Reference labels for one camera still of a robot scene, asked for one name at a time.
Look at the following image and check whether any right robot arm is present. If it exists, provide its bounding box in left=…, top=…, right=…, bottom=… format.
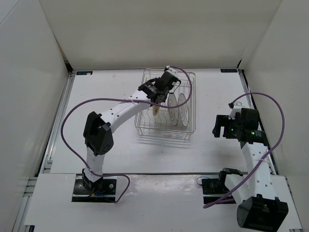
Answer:
left=212, top=108, right=289, bottom=232

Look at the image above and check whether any left aluminium frame rail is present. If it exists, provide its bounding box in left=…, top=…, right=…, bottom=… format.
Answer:
left=11, top=70, right=75, bottom=232

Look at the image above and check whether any purple cable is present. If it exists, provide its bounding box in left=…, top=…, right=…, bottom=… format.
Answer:
left=60, top=65, right=194, bottom=203
left=203, top=92, right=286, bottom=209

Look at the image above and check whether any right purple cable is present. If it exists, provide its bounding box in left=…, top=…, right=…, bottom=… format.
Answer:
left=203, top=92, right=286, bottom=209

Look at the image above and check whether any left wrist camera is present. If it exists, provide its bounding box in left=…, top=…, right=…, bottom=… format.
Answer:
left=164, top=66, right=177, bottom=76

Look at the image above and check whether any corner label sticker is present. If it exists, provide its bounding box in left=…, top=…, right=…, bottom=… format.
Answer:
left=76, top=71, right=93, bottom=75
left=220, top=69, right=238, bottom=73

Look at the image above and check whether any left corner label sticker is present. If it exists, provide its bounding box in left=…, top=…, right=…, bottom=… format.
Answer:
left=76, top=71, right=93, bottom=75

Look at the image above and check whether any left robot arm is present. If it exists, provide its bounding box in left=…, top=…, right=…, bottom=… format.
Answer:
left=82, top=68, right=179, bottom=193

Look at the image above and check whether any right corner label sticker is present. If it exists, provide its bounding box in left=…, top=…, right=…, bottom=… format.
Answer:
left=220, top=69, right=238, bottom=73

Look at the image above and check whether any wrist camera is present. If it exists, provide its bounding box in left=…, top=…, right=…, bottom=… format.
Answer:
left=228, top=101, right=244, bottom=119
left=164, top=66, right=177, bottom=76

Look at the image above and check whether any aluminium frame rail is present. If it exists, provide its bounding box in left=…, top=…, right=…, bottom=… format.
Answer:
left=11, top=70, right=75, bottom=232
left=238, top=69, right=304, bottom=232

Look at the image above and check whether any white plate middle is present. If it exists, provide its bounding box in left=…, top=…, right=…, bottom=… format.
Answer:
left=167, top=93, right=179, bottom=126

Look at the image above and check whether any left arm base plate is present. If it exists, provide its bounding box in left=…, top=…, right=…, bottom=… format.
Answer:
left=71, top=175, right=117, bottom=203

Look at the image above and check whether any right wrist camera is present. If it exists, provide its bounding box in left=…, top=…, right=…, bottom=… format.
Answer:
left=228, top=101, right=244, bottom=119

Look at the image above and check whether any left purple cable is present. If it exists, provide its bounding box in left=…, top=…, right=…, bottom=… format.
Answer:
left=60, top=65, right=194, bottom=203

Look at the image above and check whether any wire dish rack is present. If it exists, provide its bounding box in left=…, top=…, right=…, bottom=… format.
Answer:
left=134, top=69, right=196, bottom=139

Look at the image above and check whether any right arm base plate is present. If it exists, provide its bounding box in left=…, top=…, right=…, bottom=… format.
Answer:
left=196, top=168, right=243, bottom=204

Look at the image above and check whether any right aluminium frame rail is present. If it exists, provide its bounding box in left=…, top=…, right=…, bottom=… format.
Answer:
left=238, top=69, right=304, bottom=232

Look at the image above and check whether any white plate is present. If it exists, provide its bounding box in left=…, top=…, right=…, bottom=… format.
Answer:
left=178, top=93, right=189, bottom=127
left=167, top=93, right=179, bottom=126

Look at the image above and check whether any cream floral plate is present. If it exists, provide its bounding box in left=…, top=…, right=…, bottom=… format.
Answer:
left=152, top=105, right=160, bottom=116

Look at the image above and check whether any white plate right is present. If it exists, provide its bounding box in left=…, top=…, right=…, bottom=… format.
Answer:
left=178, top=93, right=189, bottom=127

